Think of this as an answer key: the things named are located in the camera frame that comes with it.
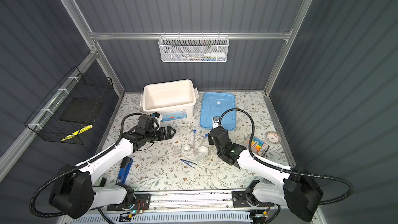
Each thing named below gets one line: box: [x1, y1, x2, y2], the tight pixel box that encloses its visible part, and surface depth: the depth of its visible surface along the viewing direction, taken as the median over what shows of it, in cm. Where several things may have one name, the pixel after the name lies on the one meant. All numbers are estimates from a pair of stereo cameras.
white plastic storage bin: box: [139, 79, 200, 122], surface depth 106 cm
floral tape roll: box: [265, 130, 282, 145], surface depth 97 cm
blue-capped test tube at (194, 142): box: [192, 129, 197, 157], surface depth 96 cm
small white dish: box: [181, 144, 191, 152], surface depth 91 cm
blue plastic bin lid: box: [199, 92, 237, 131], surface depth 114 cm
